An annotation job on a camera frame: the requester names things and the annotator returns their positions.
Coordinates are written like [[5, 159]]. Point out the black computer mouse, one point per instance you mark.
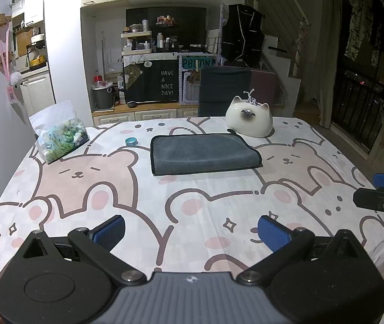
[[131, 105]]

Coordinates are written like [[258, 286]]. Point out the dark grey trash bin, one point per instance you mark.
[[102, 98]]

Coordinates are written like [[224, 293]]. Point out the patterned hanging garment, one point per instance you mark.
[[357, 23]]

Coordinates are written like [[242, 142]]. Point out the small silver figurine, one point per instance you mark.
[[250, 97]]

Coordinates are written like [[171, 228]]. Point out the black lettered cabinet curtain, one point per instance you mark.
[[151, 81]]

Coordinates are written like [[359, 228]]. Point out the grey towel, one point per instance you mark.
[[202, 155]]

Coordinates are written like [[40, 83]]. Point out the dark hanging garment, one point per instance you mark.
[[379, 15]]

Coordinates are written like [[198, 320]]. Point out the dark office chair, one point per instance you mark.
[[224, 91]]

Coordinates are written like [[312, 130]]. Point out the bear print tablecloth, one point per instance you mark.
[[212, 202]]

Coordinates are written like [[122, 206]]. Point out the white desktop shelf organizer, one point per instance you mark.
[[137, 42]]

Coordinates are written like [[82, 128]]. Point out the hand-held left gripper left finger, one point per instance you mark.
[[111, 231]]

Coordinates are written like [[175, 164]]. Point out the floral soft tissue pack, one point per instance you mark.
[[60, 138]]

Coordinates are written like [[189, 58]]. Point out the teal lettered sign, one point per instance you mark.
[[195, 62]]

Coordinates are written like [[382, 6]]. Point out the beige window curtain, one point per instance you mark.
[[330, 60]]

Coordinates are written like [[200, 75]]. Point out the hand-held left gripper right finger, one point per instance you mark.
[[272, 233]]

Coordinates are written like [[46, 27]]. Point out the white cat-shaped ceramic holder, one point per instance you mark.
[[245, 121]]

